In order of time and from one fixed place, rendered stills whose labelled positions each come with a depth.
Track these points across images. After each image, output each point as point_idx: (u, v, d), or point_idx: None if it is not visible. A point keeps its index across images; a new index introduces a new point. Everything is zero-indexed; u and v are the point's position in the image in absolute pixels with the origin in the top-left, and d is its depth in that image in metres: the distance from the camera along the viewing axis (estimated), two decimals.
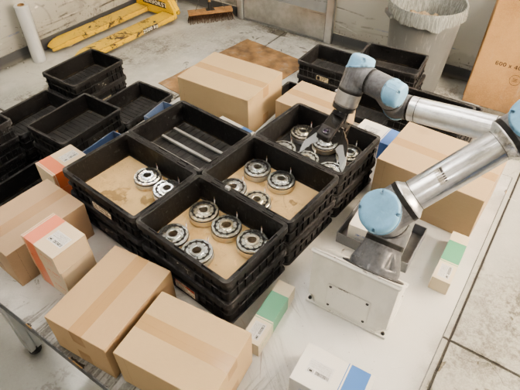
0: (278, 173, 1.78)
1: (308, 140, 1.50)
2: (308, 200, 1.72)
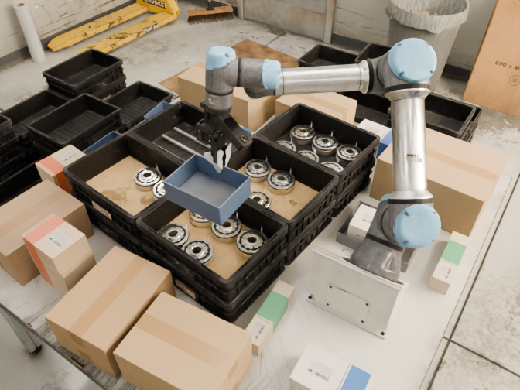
0: (278, 173, 1.78)
1: (219, 161, 1.36)
2: (308, 200, 1.72)
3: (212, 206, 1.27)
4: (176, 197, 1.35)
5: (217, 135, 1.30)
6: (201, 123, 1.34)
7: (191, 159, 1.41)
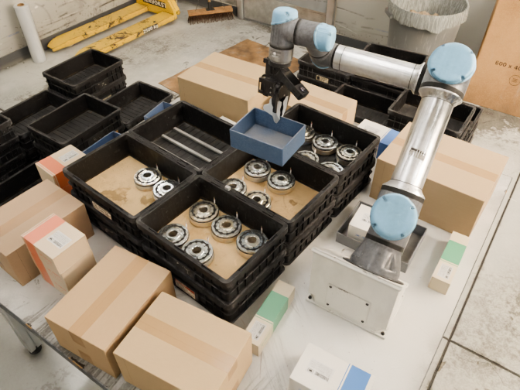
0: (278, 173, 1.78)
1: (278, 111, 1.54)
2: (308, 200, 1.72)
3: (275, 148, 1.46)
4: (241, 144, 1.54)
5: (278, 86, 1.49)
6: (263, 77, 1.53)
7: (251, 111, 1.60)
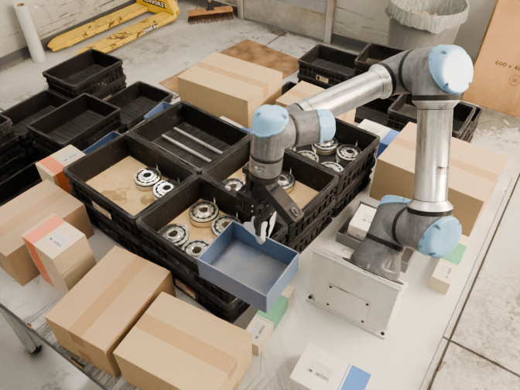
0: None
1: (262, 234, 1.15)
2: (308, 200, 1.72)
3: (257, 294, 1.07)
4: (212, 277, 1.15)
5: (262, 206, 1.09)
6: (242, 189, 1.13)
7: (227, 227, 1.21)
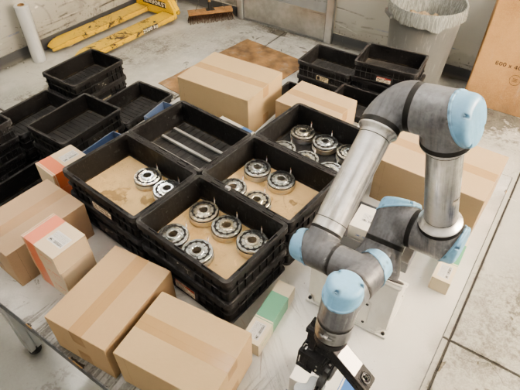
0: (278, 173, 1.78)
1: None
2: (308, 200, 1.72)
3: None
4: None
5: (329, 370, 0.99)
6: (304, 345, 1.03)
7: None
